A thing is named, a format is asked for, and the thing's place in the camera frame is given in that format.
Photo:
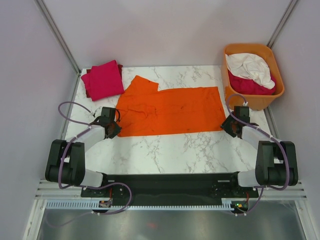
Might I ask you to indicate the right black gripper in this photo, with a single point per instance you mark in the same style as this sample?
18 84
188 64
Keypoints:
225 125

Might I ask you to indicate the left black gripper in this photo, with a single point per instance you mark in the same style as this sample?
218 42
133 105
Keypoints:
116 131

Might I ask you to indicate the orange t shirt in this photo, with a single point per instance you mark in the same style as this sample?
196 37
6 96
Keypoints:
147 111

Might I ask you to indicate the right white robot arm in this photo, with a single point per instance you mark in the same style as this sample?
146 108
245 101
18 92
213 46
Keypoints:
276 161

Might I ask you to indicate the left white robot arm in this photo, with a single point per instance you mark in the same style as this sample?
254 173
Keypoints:
66 163

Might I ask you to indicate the orange plastic basket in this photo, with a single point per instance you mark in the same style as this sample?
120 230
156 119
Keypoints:
255 102

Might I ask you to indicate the crimson t shirt in basket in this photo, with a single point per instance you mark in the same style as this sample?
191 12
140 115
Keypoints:
248 86

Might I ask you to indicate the folded pink t shirt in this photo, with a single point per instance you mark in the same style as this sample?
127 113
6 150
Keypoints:
105 80

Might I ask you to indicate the white t shirt in basket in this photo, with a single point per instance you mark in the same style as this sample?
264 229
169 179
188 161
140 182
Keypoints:
250 66

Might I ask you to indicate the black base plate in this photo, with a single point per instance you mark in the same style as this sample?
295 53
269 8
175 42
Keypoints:
170 190

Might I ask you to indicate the white slotted cable duct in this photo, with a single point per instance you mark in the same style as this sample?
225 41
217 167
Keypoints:
61 204

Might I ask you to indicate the aluminium rail frame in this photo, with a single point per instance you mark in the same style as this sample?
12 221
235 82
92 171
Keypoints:
49 190

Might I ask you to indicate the right corner aluminium post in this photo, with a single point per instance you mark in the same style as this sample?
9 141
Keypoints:
282 22

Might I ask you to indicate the corner aluminium post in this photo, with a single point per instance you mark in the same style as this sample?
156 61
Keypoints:
57 34
282 22

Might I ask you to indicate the left corner aluminium post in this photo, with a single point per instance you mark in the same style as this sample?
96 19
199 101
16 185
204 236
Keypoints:
57 34

